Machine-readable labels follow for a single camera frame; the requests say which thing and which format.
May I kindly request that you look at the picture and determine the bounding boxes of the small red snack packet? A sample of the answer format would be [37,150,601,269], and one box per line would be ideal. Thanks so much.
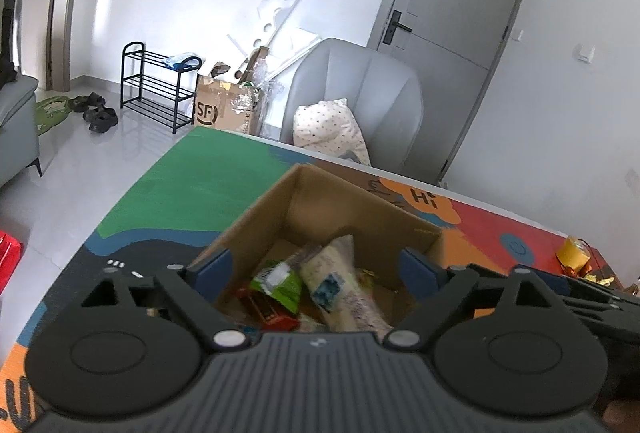
[234,287,299,332]

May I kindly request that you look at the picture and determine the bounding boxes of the blue item on rack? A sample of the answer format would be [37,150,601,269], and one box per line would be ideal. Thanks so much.
[164,53,195,72]

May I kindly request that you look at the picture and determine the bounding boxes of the brown cardboard box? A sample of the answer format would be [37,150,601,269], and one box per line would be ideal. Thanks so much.
[186,163,447,335]

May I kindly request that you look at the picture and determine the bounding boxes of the person's right hand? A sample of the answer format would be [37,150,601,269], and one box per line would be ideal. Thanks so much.
[601,399,640,433]

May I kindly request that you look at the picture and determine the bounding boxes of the grey door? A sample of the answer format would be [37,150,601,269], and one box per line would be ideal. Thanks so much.
[366,0,536,187]

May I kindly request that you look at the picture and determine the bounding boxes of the yellow tape roll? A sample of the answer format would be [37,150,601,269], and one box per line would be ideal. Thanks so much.
[556,236,592,272]

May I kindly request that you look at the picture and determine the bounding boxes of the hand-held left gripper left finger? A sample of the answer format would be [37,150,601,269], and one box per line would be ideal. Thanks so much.
[81,248,249,351]

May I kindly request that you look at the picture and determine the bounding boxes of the dotted white pillow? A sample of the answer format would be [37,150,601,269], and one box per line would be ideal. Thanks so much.
[292,98,372,166]

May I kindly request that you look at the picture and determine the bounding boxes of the white foam board with holes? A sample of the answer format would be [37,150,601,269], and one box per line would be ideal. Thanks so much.
[251,0,319,50]

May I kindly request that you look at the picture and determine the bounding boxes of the yellow plastic toy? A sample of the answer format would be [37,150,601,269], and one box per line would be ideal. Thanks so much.
[584,262,623,288]

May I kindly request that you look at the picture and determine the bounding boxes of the green white snack packet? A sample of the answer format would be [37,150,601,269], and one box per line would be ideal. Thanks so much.
[249,259,304,315]

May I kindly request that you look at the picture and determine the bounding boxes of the white foam strips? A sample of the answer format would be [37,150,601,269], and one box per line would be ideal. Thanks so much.
[226,27,324,81]

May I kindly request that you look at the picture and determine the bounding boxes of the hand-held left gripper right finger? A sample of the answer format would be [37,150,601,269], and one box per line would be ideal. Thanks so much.
[384,248,569,350]

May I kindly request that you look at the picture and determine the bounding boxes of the printed cardboard box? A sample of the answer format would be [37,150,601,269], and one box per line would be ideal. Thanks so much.
[193,60,267,137]

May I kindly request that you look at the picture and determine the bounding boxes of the grey sofa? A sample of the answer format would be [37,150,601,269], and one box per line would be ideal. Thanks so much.
[0,75,44,188]

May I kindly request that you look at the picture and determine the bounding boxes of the black shoe rack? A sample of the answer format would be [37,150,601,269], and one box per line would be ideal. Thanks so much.
[119,41,203,135]

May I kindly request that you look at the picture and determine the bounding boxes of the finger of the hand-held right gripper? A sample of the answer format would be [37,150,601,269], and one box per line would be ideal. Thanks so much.
[530,269,640,345]

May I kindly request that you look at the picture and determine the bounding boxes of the black door handle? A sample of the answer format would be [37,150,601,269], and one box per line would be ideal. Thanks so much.
[382,10,414,46]

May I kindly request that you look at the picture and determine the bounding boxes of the white blue label snack packet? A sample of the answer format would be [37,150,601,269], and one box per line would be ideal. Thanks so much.
[299,234,392,335]

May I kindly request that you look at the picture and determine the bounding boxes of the grey chair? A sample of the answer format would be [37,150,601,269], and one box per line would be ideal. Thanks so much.
[279,37,425,177]

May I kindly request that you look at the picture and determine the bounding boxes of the green floor mat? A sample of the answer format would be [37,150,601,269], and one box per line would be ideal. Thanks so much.
[33,95,74,134]

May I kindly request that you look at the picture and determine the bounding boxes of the black shoes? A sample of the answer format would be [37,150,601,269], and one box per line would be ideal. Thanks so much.
[69,93,119,134]

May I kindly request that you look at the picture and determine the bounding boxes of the red bag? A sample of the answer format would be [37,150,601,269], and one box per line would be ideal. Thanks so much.
[0,230,24,300]

